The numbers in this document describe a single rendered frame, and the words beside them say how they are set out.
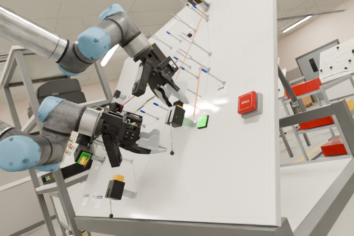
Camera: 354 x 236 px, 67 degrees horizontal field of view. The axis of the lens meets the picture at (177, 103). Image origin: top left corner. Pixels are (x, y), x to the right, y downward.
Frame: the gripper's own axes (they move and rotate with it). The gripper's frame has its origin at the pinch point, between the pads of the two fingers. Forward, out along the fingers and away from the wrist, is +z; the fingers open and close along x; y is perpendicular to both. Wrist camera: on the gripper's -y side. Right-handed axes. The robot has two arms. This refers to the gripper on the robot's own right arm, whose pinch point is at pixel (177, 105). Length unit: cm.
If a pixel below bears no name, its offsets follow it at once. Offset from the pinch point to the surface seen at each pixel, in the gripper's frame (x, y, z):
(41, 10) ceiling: 313, 139, -137
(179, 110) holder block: -2.0, -1.8, 1.1
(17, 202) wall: 739, -50, 97
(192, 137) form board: -1.4, -4.4, 10.2
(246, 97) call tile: -25.2, 0.7, 4.1
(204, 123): -7.5, -1.5, 7.8
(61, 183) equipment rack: 89, -29, 9
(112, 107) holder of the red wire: 51, 6, -7
